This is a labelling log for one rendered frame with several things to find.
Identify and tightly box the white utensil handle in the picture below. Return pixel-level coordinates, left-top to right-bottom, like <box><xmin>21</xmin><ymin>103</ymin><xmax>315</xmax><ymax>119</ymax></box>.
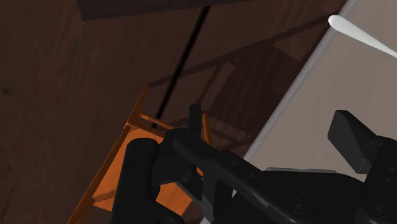
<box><xmin>328</xmin><ymin>14</ymin><xmax>397</xmax><ymax>59</ymax></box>

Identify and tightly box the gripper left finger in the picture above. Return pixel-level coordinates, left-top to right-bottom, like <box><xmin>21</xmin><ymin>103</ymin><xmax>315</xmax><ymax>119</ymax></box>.
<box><xmin>109</xmin><ymin>104</ymin><xmax>317</xmax><ymax>224</ymax></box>

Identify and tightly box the thin black rod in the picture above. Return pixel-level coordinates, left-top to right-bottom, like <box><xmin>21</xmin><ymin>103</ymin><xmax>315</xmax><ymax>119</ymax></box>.
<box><xmin>150</xmin><ymin>6</ymin><xmax>211</xmax><ymax>129</ymax></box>

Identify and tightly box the orange wooden chair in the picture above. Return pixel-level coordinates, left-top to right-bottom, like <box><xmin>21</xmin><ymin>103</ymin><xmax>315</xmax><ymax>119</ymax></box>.
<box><xmin>66</xmin><ymin>12</ymin><xmax>340</xmax><ymax>224</ymax></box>

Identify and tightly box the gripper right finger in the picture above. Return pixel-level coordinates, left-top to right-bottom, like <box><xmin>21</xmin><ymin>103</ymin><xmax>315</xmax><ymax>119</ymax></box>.
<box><xmin>328</xmin><ymin>109</ymin><xmax>397</xmax><ymax>224</ymax></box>

